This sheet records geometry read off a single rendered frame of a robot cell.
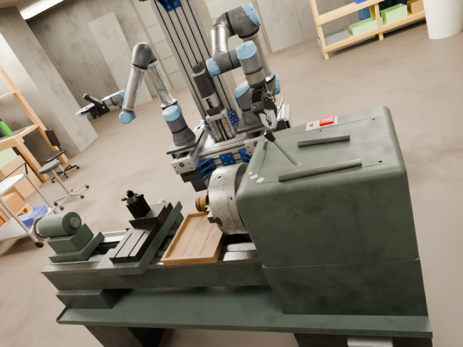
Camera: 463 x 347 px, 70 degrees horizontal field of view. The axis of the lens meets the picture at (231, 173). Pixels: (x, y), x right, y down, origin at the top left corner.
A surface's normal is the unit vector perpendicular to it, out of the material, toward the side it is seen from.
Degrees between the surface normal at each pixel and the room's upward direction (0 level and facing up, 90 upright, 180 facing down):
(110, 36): 83
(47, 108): 90
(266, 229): 90
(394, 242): 90
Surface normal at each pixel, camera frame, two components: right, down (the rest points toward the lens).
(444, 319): -0.36, -0.81
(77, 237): 0.89, -0.16
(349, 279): -0.26, 0.56
